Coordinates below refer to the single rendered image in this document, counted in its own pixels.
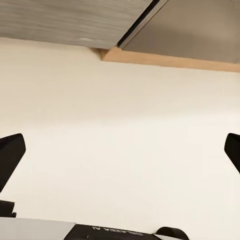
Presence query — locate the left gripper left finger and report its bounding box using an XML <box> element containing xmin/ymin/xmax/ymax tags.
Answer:
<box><xmin>0</xmin><ymin>133</ymin><xmax>26</xmax><ymax>193</ymax></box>

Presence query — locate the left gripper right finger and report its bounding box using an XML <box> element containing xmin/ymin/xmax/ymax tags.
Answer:
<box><xmin>224</xmin><ymin>133</ymin><xmax>240</xmax><ymax>173</ymax></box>

